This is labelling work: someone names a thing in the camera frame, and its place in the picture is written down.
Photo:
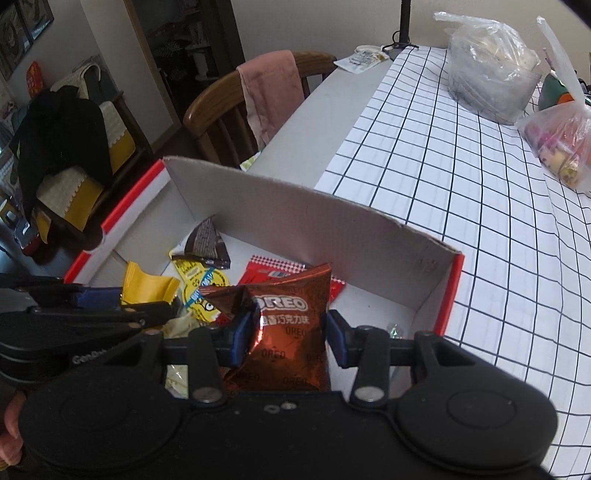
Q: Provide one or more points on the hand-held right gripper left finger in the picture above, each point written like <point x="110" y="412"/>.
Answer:
<point x="242" y="337"/>

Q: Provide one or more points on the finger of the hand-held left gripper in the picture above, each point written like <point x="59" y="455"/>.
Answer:
<point x="115" y="316"/>
<point x="99" y="297"/>

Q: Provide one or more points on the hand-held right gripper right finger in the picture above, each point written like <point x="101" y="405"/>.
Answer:
<point x="337" y="341"/>

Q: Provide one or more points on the brown foil snack bag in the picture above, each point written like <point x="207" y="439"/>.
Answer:
<point x="286" y="337"/>

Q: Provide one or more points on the yellow snack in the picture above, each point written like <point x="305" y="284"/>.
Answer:
<point x="147" y="284"/>

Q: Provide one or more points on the silver foil chocolate ball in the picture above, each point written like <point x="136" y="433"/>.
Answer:
<point x="396" y="330"/>

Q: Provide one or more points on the cream snack packet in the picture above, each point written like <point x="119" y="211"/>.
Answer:
<point x="182" y="327"/>

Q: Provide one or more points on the red snack bag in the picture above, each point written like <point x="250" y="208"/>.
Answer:
<point x="263" y="272"/>

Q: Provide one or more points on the yellow cartoon jelly packet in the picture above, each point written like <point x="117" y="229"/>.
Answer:
<point x="198" y="277"/>

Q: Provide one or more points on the dark brown triangular snack packet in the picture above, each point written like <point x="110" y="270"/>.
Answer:
<point x="207" y="242"/>

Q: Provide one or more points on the red and white cardboard box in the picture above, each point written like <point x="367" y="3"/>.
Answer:
<point x="300" y="221"/>

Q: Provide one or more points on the person's left hand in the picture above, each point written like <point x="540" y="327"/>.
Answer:
<point x="11" y="429"/>

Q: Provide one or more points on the chair with yellow cushion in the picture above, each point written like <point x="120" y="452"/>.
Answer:
<point x="117" y="138"/>

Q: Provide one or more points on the black jacket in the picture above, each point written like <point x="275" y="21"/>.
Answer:
<point x="60" y="134"/>

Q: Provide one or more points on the green paper slip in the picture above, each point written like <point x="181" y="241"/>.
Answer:
<point x="249" y="161"/>

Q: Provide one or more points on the white checked tablecloth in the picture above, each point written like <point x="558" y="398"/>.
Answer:
<point x="438" y="184"/>

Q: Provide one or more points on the wooden chair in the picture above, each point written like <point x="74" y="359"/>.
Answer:
<point x="212" y="106"/>

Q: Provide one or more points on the pink towel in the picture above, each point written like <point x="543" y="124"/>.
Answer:
<point x="268" y="92"/>

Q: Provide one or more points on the white paper packet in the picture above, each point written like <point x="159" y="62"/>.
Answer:
<point x="362" y="60"/>

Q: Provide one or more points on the pink plastic bag of sweets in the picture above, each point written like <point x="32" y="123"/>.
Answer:
<point x="558" y="138"/>

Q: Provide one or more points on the clear plastic bag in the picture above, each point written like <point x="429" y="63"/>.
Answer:
<point x="489" y="78"/>

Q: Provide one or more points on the silver desk lamp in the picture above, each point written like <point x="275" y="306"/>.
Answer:
<point x="406" y="18"/>

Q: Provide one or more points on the green and orange box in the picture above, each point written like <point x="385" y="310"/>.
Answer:
<point x="551" y="90"/>

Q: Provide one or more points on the red wall ornament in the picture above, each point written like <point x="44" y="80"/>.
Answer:
<point x="33" y="78"/>

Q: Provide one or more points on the framed wall picture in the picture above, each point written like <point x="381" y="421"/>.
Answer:
<point x="14" y="32"/>

